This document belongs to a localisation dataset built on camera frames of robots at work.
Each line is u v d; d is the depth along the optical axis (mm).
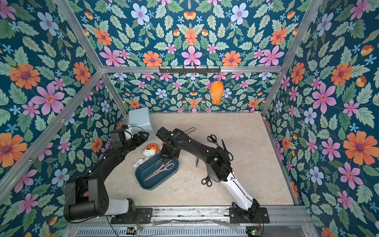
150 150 924
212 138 1041
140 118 950
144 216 735
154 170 884
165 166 906
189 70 932
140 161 903
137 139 784
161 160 842
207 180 857
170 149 744
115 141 675
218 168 575
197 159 935
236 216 734
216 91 963
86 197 426
